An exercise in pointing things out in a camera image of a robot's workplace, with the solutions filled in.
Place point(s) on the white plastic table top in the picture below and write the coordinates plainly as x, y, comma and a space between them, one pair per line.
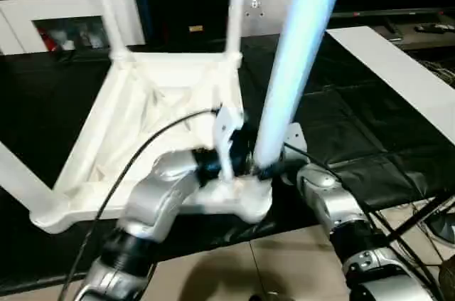
156, 102

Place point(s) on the white plastic table leg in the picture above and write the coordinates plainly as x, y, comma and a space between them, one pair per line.
236, 6
21, 173
106, 9
298, 59

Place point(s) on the black work mat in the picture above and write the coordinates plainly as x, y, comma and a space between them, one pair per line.
341, 116

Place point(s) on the small tan label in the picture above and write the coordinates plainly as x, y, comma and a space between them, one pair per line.
195, 28

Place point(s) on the white flat sheet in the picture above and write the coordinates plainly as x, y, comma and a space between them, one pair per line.
387, 73

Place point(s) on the black stand leg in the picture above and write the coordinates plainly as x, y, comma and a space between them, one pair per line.
419, 219

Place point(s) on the grey cushion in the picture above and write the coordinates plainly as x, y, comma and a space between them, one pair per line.
270, 9

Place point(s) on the grey floor device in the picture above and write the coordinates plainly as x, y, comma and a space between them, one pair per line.
442, 226

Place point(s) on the black flat screen stand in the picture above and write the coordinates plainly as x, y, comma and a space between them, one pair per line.
384, 20

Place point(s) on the white cabinet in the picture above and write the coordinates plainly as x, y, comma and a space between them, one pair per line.
43, 9

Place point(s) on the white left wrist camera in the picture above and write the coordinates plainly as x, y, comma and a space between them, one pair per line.
227, 141

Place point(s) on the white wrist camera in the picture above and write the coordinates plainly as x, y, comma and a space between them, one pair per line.
295, 141
227, 141

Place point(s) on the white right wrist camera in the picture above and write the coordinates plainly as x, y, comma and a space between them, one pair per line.
295, 141

